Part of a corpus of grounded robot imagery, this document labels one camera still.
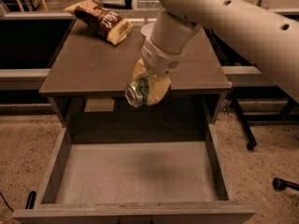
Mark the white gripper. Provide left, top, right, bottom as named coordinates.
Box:
left=133, top=37, right=183, bottom=105

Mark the green soda can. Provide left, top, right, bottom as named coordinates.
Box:
left=125, top=77, right=150, bottom=107

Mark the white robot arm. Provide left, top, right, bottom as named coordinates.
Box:
left=141, top=0, right=299, bottom=102

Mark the grey cabinet with top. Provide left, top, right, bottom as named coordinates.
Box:
left=39, top=12, right=231, bottom=144

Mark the open grey top drawer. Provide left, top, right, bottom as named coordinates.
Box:
left=13, top=127, right=256, bottom=224

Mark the white bowl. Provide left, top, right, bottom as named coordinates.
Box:
left=141, top=22, right=154, bottom=37

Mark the brown chip bag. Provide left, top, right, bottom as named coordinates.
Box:
left=64, top=0, right=133, bottom=46

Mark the black stand leg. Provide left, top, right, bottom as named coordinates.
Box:
left=232, top=94, right=257, bottom=151

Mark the black chair leg caster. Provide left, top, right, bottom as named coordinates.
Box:
left=273, top=178, right=299, bottom=191

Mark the wire mesh basket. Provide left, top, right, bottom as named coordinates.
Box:
left=133, top=0, right=160, bottom=9

